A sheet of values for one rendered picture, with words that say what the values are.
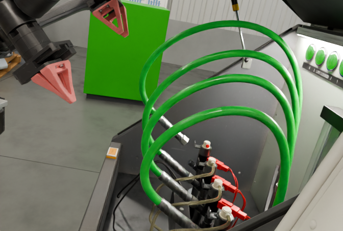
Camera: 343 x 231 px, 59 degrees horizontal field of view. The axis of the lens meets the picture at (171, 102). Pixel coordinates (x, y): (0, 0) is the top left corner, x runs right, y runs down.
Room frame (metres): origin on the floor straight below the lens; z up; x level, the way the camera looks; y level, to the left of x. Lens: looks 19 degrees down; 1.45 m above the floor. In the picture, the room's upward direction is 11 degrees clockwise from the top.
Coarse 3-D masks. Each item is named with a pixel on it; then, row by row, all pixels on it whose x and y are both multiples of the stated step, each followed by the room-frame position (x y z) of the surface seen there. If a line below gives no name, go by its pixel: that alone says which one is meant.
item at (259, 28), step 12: (204, 24) 0.65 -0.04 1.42; (216, 24) 0.65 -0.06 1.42; (228, 24) 0.65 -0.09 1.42; (240, 24) 0.65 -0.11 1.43; (252, 24) 0.65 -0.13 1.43; (180, 36) 0.64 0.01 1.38; (276, 36) 0.66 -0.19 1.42; (288, 48) 0.66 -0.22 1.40; (144, 72) 0.64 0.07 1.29; (144, 84) 0.64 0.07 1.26; (300, 84) 0.66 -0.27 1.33; (144, 96) 0.64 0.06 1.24; (300, 96) 0.66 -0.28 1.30; (300, 108) 0.66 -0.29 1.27
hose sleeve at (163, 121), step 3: (162, 117) 0.64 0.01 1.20; (159, 120) 0.64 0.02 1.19; (162, 120) 0.64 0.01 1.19; (165, 120) 0.64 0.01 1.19; (162, 123) 0.64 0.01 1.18; (165, 123) 0.64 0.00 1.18; (168, 123) 0.64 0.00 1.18; (165, 126) 0.64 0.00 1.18; (168, 126) 0.64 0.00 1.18; (180, 132) 0.65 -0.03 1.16; (177, 135) 0.64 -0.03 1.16; (180, 135) 0.64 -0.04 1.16; (183, 135) 0.65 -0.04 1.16; (177, 138) 0.64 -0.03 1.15; (180, 138) 0.64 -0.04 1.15
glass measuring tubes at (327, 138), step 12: (324, 108) 0.66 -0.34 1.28; (336, 108) 0.65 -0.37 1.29; (336, 120) 0.61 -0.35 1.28; (324, 132) 0.64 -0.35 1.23; (336, 132) 0.61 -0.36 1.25; (324, 144) 0.64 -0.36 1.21; (312, 156) 0.65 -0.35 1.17; (324, 156) 0.61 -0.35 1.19; (312, 168) 0.64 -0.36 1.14; (300, 192) 0.65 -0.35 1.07
